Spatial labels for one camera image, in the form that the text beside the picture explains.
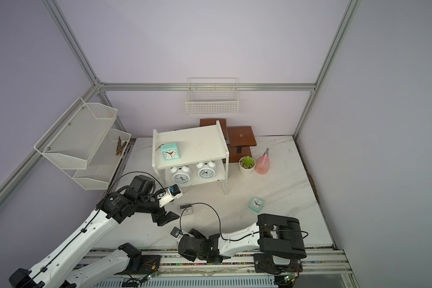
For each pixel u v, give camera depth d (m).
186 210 0.86
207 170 0.78
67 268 0.39
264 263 0.73
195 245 0.57
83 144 0.78
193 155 0.69
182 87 1.89
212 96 0.94
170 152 0.65
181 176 0.76
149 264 0.73
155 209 0.63
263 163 0.93
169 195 0.62
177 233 0.66
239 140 1.01
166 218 0.63
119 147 0.98
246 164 0.96
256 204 0.89
